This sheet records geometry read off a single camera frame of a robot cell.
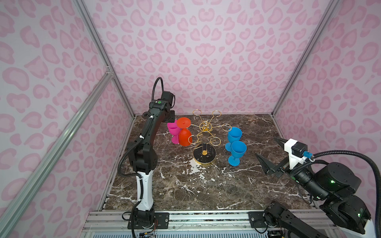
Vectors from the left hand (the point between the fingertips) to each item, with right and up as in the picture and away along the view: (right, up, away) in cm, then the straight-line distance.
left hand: (168, 117), depth 92 cm
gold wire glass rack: (+23, -21, +3) cm, 31 cm away
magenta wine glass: (+3, -8, +1) cm, 9 cm away
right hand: (+41, -13, -40) cm, 58 cm away
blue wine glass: (+41, -11, -1) cm, 42 cm away
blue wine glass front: (+41, -19, -7) cm, 46 cm away
